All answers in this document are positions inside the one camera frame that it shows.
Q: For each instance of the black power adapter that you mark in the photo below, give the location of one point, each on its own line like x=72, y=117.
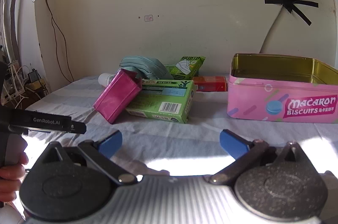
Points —
x=33, y=76

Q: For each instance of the green wipes packet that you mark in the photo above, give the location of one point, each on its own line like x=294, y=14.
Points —
x=187, y=65

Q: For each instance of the magenta wallet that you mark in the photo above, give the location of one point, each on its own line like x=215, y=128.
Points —
x=116, y=97

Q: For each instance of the striped bed sheet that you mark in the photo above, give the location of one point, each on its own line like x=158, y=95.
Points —
x=184, y=139

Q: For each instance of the yellow power strip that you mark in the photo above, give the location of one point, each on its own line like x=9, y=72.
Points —
x=37, y=86

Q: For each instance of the pink biscuit tin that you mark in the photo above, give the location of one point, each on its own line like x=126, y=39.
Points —
x=250, y=102

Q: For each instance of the green medicine box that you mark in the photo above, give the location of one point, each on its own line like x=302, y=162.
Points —
x=169, y=97

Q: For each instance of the small wall sticker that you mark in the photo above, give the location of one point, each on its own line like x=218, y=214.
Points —
x=148, y=18

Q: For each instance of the black tape cross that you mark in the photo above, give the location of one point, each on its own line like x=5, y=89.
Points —
x=287, y=1

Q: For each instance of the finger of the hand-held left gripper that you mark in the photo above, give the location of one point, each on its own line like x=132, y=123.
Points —
x=79, y=127

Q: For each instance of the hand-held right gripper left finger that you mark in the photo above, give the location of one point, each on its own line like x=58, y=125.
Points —
x=111, y=143

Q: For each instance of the white pill bottle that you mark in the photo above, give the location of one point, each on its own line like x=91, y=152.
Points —
x=105, y=79

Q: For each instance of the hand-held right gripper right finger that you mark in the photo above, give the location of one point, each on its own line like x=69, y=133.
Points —
x=231, y=143

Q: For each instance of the person's left hand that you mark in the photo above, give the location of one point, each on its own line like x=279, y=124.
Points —
x=12, y=179

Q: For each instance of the teal zipper pouch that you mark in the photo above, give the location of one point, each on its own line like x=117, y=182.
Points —
x=148, y=65

